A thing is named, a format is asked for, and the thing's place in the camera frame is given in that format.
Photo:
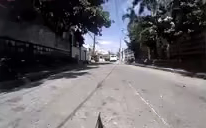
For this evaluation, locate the concrete kerb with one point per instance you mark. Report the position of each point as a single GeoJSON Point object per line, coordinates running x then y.
{"type": "Point", "coordinates": [191, 74]}

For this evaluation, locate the grey concrete road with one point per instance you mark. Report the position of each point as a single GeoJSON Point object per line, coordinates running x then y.
{"type": "Point", "coordinates": [124, 93]}

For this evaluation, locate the row of trees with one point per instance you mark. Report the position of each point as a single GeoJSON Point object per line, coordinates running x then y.
{"type": "Point", "coordinates": [164, 20]}

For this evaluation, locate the white vehicle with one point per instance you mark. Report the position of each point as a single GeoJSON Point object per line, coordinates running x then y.
{"type": "Point", "coordinates": [113, 58]}

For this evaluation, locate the robot's own part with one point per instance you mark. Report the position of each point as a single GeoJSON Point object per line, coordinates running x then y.
{"type": "Point", "coordinates": [98, 123]}

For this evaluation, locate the grey concrete pavement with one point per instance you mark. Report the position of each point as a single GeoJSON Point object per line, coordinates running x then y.
{"type": "Point", "coordinates": [24, 80]}

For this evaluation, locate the dark concrete wall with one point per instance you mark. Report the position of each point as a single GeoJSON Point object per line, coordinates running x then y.
{"type": "Point", "coordinates": [24, 43]}

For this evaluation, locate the large leafy trees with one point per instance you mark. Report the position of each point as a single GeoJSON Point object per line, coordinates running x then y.
{"type": "Point", "coordinates": [74, 15]}

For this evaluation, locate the dark slatted fence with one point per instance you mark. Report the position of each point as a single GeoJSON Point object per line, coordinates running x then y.
{"type": "Point", "coordinates": [194, 46]}

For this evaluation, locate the pole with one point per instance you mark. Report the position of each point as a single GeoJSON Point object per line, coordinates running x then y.
{"type": "Point", "coordinates": [94, 43]}
{"type": "Point", "coordinates": [120, 50]}

